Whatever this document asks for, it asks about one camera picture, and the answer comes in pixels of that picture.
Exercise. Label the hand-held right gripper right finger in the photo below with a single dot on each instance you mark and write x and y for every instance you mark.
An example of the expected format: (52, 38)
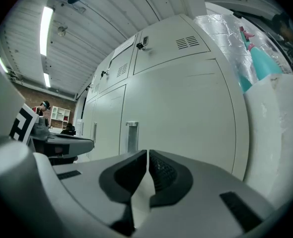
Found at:
(206, 202)

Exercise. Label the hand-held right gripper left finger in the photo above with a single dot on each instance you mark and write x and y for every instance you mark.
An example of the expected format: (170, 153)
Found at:
(92, 182)

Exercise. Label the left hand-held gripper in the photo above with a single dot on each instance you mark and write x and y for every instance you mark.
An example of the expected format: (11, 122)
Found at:
(21, 125)

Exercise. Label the grey metal locker cabinet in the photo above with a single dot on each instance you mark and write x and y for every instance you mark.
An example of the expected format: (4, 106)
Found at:
(176, 108)

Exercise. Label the black office chair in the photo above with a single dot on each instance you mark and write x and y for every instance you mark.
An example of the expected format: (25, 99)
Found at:
(68, 130)

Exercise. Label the white shelf unit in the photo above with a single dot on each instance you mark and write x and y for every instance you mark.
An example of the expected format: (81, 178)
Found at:
(60, 116)

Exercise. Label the ceiling strip light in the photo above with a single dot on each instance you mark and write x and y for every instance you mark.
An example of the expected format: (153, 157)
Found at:
(47, 79)
(46, 31)
(1, 63)

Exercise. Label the large white block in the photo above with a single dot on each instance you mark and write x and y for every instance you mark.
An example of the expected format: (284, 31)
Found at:
(278, 137)

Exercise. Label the round ceiling fixture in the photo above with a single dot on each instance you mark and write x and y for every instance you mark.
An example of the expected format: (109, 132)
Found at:
(62, 31)

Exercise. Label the teal plastic bottle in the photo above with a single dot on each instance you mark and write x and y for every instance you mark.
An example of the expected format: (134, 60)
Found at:
(245, 84)

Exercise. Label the teal spray bottle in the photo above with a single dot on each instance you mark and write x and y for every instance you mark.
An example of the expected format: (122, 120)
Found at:
(263, 63)

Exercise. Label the clear plastic film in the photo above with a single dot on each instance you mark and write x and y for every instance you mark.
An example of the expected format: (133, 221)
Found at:
(223, 38)

